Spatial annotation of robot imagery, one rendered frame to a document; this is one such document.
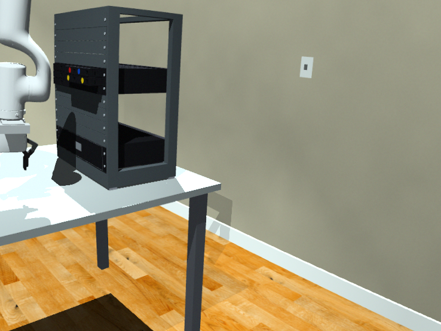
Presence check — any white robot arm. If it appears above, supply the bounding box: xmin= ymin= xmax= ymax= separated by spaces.
xmin=0 ymin=0 xmax=51 ymax=134

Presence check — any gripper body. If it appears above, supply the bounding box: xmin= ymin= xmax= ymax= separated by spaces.
xmin=0 ymin=134 xmax=27 ymax=153

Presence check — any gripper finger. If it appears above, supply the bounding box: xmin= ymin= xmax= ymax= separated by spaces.
xmin=22 ymin=138 xmax=38 ymax=170

